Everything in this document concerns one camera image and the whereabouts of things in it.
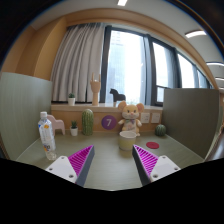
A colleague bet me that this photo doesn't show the small plant in white pot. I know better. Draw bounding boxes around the small plant in white pot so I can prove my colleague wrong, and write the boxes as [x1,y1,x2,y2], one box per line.
[69,120,79,137]
[67,92,77,107]

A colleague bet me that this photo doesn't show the beige plush mouse toy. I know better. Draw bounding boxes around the beige plush mouse toy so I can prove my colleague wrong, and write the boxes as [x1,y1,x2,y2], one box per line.
[117,100,145,137]

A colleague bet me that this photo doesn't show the round purple number sign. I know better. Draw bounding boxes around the round purple number sign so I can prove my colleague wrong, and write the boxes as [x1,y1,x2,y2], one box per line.
[101,114,118,131]

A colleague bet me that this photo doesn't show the ceiling strip lights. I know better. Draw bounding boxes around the ceiling strip lights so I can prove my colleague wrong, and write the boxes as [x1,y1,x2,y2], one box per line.
[116,0,224,83]

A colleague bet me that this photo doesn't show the round green cactus ornament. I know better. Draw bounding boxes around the round green cactus ornament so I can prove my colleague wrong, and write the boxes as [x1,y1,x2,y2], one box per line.
[154,124,167,137]

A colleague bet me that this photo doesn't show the wooden hand model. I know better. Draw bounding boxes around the wooden hand model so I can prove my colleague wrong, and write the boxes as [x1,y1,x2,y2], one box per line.
[89,72,102,107]

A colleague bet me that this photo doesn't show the grey pleated curtain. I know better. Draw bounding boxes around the grey pleated curtain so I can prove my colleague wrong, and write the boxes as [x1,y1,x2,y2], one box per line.
[49,23,106,104]

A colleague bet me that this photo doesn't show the grey-green desk partition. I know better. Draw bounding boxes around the grey-green desk partition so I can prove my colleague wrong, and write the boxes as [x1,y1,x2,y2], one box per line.
[161,87,224,160]
[0,71,53,160]

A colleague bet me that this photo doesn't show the tall green cactus ornament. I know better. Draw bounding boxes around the tall green cactus ornament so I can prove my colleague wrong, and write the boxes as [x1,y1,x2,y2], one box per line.
[81,108,95,137]

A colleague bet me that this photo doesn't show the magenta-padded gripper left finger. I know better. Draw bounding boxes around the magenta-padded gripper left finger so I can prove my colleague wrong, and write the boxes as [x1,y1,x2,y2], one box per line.
[45,144,96,188]

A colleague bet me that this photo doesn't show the clear plastic drink bottle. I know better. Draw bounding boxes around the clear plastic drink bottle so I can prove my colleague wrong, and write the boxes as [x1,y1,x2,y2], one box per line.
[37,111,58,161]

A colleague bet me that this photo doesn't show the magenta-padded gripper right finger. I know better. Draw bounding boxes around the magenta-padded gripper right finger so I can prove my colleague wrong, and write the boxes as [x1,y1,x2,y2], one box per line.
[131,144,182,187]

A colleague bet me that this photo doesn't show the dark-framed window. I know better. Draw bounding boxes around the dark-framed window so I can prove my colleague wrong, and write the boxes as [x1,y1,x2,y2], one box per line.
[99,24,214,107]

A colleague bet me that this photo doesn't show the pale yellow paper cup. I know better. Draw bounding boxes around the pale yellow paper cup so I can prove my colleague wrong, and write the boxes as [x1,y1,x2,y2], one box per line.
[119,130,138,152]

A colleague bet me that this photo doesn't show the white wall socket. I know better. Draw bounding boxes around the white wall socket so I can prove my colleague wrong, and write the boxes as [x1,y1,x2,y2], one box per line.
[150,112,162,124]
[140,112,151,124]

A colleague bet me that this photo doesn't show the flat round red coaster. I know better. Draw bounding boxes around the flat round red coaster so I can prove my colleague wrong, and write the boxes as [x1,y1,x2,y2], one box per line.
[145,141,160,150]

